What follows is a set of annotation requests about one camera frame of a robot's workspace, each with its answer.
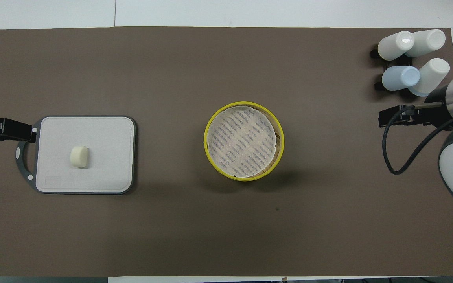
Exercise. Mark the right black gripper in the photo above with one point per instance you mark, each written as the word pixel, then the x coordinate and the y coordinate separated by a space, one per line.
pixel 435 106

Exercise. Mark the white cutting board grey rim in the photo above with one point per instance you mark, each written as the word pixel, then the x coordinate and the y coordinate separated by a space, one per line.
pixel 100 157

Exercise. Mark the light blue plastic cup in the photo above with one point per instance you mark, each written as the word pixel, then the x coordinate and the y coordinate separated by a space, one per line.
pixel 399 78

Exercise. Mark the black cup rack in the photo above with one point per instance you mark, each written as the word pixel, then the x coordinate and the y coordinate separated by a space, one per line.
pixel 379 85

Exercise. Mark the white steamed bun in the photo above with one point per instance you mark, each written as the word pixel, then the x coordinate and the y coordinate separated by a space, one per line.
pixel 79 156

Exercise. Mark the white cup bluish base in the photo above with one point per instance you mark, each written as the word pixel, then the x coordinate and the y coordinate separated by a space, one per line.
pixel 433 74

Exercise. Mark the white plastic cup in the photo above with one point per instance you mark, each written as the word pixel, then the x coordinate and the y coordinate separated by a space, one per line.
pixel 393 46
pixel 427 41

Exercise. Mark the perforated white steamer liner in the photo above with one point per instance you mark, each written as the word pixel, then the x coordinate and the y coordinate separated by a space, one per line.
pixel 242 141

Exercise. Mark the brown table mat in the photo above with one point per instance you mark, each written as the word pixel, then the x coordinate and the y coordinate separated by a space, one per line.
pixel 328 177

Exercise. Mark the yellow rimmed bamboo steamer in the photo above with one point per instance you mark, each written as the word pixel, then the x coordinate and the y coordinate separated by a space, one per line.
pixel 210 161

